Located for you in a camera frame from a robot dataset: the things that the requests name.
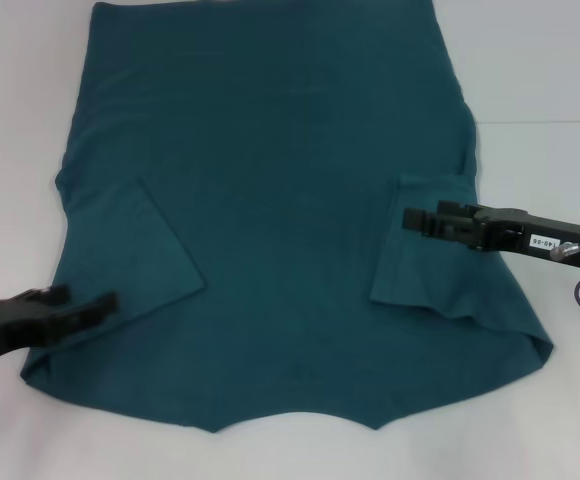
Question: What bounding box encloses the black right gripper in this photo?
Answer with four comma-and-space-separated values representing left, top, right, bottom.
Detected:
403, 200, 580, 269

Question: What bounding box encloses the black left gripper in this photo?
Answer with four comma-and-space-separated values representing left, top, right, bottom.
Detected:
0, 284, 121, 371

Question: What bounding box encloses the blue shirt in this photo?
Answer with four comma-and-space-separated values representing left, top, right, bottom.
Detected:
19, 0, 555, 434

